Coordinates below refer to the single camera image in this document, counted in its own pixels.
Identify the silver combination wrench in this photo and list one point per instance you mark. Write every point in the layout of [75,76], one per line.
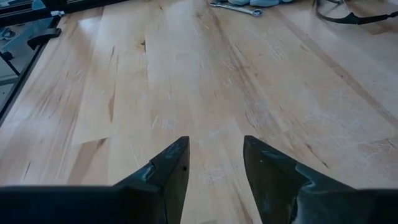
[239,8]

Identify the black framed safety glasses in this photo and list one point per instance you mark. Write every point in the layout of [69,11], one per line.
[351,18]

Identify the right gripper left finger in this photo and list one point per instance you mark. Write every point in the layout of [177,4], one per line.
[161,193]

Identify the black clamp bracket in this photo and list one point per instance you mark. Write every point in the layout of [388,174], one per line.
[43,37]

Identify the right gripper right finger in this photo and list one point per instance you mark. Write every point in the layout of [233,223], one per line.
[273,186]

